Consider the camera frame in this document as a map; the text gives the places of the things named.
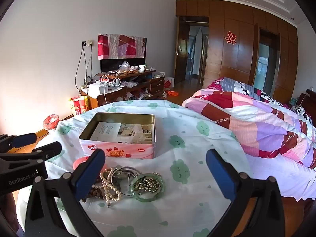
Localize wooden wardrobe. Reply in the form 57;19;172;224
176;0;299;104

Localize white charging cable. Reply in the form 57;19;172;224
100;74;121;104

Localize wooden headboard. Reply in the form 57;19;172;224
296;89;316;126

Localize patchwork quilt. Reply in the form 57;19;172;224
182;77;316;170

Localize wooden bead bracelet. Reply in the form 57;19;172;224
81;183;109;203

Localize red paper wall decoration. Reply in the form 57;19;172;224
224;31;237;45

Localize yellow and red bag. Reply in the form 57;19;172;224
69;95;89;116

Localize red patchwork cover cloth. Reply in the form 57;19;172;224
97;33;147;60

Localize white cardboard box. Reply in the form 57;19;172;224
88;82;108;97

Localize green jade bangle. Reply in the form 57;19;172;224
130;173;165;202

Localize wooden television cabinet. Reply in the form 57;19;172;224
79;69;165;109

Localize white scalloped bed sheet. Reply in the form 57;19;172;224
244;150;316;201

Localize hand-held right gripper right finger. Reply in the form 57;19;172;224
206;149;292;237

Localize pink bangle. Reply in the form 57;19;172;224
73;156;90;171

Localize paper booklet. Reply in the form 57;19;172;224
90;121;155;144

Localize wooden door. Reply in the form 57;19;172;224
175;16;210;82

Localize metal bead chain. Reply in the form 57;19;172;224
134;172;162;193

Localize red trash bin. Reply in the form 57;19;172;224
43;114;60;131

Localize black television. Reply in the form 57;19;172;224
100;58;146;73

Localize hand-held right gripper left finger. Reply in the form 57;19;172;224
25;149;106;237

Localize cow print pillow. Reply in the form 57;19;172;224
292;105;313;126

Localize pearl bracelet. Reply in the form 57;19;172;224
99;168;122;208

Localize pink biscuit tin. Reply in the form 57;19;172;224
79;112;156;159

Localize hanging grey cables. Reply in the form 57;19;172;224
74;46;94;84

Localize wide silver bangle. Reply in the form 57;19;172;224
111;168;129;192

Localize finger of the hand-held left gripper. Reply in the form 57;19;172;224
0;133;38;154
0;141;63;163

